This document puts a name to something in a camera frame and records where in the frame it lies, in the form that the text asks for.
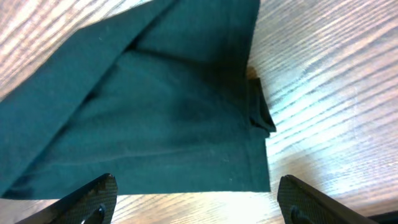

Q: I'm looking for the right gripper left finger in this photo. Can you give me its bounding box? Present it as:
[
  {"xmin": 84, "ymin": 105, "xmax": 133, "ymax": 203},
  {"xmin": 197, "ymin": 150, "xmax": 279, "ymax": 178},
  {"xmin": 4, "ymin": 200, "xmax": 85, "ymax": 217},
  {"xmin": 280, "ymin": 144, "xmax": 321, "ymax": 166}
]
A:
[{"xmin": 17, "ymin": 174, "xmax": 118, "ymax": 224}]

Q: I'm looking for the black t-shirt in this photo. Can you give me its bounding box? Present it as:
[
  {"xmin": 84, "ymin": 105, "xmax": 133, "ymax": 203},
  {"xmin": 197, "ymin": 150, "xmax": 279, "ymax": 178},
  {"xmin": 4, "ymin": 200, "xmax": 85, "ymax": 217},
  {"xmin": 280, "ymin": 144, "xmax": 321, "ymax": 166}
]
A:
[{"xmin": 1, "ymin": 0, "xmax": 275, "ymax": 200}]

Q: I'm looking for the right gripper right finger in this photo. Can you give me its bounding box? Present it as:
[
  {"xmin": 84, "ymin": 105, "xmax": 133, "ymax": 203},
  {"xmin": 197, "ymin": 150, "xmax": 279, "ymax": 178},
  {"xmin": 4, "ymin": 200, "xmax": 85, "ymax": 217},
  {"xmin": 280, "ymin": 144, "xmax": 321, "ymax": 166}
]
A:
[{"xmin": 277, "ymin": 175, "xmax": 380, "ymax": 224}]

